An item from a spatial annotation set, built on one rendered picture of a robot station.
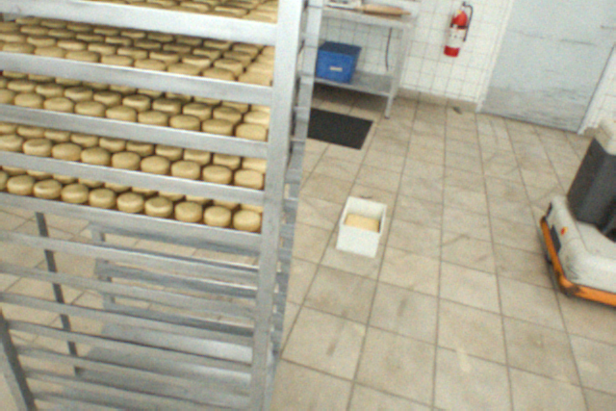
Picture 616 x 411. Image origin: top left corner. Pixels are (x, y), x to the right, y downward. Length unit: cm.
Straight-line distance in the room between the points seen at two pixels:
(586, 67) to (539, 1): 80
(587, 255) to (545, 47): 282
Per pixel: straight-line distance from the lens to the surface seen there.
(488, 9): 474
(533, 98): 501
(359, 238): 230
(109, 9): 71
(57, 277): 104
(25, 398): 142
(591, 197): 266
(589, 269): 248
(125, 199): 90
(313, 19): 106
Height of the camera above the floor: 145
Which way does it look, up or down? 30 degrees down
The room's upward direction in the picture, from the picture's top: 8 degrees clockwise
